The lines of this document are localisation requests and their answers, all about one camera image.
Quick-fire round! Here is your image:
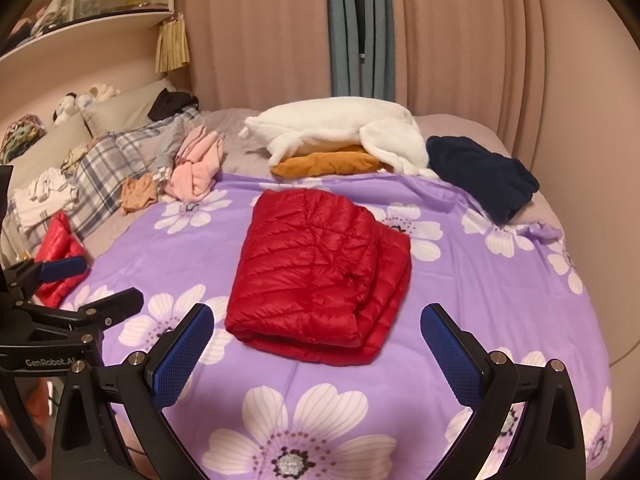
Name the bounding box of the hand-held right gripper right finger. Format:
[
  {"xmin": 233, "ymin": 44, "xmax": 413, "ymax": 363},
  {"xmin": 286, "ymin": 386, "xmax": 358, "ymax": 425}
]
[{"xmin": 420, "ymin": 302, "xmax": 586, "ymax": 480}]

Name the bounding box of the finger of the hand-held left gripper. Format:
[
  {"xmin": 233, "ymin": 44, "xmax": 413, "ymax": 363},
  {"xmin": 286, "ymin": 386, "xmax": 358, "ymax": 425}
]
[
  {"xmin": 25, "ymin": 287, "xmax": 146, "ymax": 338},
  {"xmin": 2, "ymin": 255, "xmax": 90, "ymax": 301}
]

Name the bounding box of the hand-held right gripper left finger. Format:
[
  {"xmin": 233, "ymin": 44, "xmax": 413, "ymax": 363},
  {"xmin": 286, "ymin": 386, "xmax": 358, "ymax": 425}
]
[{"xmin": 50, "ymin": 302, "xmax": 216, "ymax": 480}]

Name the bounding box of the red quilted down jacket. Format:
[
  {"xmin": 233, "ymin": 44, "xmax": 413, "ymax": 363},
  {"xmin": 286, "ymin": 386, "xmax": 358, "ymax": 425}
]
[{"xmin": 224, "ymin": 187, "xmax": 413, "ymax": 367}]

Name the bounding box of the small red quilted garment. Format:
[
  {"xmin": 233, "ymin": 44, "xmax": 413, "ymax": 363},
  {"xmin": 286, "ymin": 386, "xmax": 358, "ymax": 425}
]
[{"xmin": 32, "ymin": 211, "xmax": 87, "ymax": 308}]

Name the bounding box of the white crumpled cloth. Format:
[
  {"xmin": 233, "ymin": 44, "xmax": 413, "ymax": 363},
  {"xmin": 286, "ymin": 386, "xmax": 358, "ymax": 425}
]
[{"xmin": 12, "ymin": 167, "xmax": 76, "ymax": 233}]

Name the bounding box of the peach garment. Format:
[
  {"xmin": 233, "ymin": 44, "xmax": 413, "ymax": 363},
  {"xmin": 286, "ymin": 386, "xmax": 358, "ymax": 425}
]
[{"xmin": 120, "ymin": 174, "xmax": 160, "ymax": 216}]

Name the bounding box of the grey plaid cloth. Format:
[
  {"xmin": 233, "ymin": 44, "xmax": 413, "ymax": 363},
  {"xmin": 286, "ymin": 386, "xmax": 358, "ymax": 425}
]
[{"xmin": 60, "ymin": 106, "xmax": 203, "ymax": 241}]

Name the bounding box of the purple floral bed sheet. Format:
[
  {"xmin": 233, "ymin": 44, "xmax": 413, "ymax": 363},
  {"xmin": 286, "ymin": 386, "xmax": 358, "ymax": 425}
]
[{"xmin": 57, "ymin": 172, "xmax": 616, "ymax": 480}]

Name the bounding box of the colourful crocheted item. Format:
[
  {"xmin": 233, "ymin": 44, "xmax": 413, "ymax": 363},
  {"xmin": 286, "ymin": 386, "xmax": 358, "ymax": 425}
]
[{"xmin": 0, "ymin": 114, "xmax": 46, "ymax": 161}]

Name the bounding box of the pink garment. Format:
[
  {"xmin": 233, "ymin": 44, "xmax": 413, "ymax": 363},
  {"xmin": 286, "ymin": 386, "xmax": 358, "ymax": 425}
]
[{"xmin": 164, "ymin": 125, "xmax": 226, "ymax": 203}]

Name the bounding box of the white stuffed toy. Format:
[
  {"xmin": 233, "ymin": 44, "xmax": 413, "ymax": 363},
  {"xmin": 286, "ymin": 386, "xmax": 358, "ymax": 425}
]
[
  {"xmin": 80, "ymin": 83, "xmax": 121, "ymax": 108},
  {"xmin": 52, "ymin": 92, "xmax": 83, "ymax": 126}
]

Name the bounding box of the navy blue garment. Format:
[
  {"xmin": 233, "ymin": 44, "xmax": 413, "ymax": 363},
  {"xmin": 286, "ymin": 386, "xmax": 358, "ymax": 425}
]
[{"xmin": 425, "ymin": 135, "xmax": 541, "ymax": 223}]

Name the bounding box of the dark brown garment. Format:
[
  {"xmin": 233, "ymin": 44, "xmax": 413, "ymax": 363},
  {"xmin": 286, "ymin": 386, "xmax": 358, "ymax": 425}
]
[{"xmin": 149, "ymin": 88, "xmax": 198, "ymax": 121}]

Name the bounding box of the mauve bed cover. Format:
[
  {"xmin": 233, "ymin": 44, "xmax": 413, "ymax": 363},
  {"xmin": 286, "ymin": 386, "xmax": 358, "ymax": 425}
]
[{"xmin": 65, "ymin": 107, "xmax": 566, "ymax": 246}]

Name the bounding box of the orange-brown garment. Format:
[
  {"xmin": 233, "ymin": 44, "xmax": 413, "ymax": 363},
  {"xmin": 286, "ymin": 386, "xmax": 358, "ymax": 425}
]
[{"xmin": 271, "ymin": 145, "xmax": 383, "ymax": 179}]

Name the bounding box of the straw tassel decoration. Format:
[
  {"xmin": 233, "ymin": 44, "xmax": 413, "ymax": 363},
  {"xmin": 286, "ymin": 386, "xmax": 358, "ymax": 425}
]
[{"xmin": 155, "ymin": 15, "xmax": 192, "ymax": 73}]

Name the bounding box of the white plush toy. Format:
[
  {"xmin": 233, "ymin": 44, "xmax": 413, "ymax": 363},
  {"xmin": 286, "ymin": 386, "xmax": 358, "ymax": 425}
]
[{"xmin": 30, "ymin": 0, "xmax": 71, "ymax": 36}]

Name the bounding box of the white fleece garment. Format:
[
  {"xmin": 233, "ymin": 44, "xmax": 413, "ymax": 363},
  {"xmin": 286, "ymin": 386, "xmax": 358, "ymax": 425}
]
[{"xmin": 238, "ymin": 96, "xmax": 441, "ymax": 178}]

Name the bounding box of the pink curtain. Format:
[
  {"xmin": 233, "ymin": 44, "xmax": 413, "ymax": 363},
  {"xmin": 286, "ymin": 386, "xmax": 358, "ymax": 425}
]
[{"xmin": 175, "ymin": 0, "xmax": 566, "ymax": 161}]

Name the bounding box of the blue-grey curtain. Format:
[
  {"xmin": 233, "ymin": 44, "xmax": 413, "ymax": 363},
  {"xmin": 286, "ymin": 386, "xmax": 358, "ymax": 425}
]
[{"xmin": 325, "ymin": 0, "xmax": 396, "ymax": 102}]

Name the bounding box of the white wall shelf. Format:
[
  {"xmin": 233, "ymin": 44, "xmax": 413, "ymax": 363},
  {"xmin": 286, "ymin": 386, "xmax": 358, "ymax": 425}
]
[{"xmin": 0, "ymin": 0, "xmax": 177, "ymax": 63}]

